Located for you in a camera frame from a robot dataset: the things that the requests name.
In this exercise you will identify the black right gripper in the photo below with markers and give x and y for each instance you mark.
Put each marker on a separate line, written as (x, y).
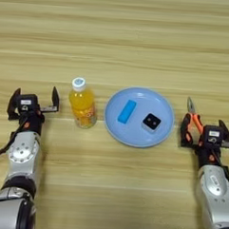
(209, 153)

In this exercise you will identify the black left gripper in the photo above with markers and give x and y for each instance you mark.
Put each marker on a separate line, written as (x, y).
(32, 123)

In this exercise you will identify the orange juice bottle white cap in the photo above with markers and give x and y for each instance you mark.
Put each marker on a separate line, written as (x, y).
(83, 108)

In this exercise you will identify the black cube with white base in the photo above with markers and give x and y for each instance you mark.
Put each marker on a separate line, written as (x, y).
(151, 122)

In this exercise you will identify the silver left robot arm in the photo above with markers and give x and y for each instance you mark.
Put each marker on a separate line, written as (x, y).
(21, 165)

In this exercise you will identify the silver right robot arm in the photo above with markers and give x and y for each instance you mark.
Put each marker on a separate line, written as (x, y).
(215, 194)

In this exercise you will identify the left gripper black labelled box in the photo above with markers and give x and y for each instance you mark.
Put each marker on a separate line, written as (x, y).
(27, 103)

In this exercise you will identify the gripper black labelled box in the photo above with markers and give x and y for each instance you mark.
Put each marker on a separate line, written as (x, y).
(27, 103)
(213, 134)

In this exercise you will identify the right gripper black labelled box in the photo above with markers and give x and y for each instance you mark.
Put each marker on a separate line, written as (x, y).
(213, 134)

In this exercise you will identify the light blue round plate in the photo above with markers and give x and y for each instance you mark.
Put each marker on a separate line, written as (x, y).
(134, 136)

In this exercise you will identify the blue rectangular block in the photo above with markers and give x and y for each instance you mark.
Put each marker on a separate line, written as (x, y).
(126, 112)

